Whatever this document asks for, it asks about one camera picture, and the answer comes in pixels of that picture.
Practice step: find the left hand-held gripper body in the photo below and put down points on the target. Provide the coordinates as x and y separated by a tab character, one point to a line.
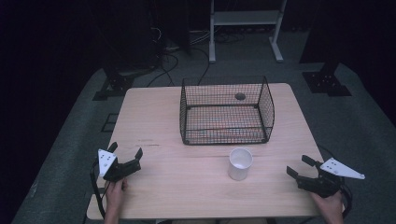
120	169

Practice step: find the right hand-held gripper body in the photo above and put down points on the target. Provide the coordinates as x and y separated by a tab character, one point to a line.
327	180

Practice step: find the white cup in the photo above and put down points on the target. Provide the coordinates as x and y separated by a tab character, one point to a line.
240	164

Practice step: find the person's left hand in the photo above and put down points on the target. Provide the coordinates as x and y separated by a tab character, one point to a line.
115	193

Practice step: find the person's right hand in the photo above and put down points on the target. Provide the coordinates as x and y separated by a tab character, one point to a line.
328	204

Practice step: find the black stand base with struts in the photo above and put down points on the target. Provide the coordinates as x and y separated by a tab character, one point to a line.
113	84

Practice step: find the white metal stand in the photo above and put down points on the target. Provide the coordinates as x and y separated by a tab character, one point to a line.
246	21

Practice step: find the black stand base plate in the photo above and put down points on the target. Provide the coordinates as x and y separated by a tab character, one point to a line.
327	83

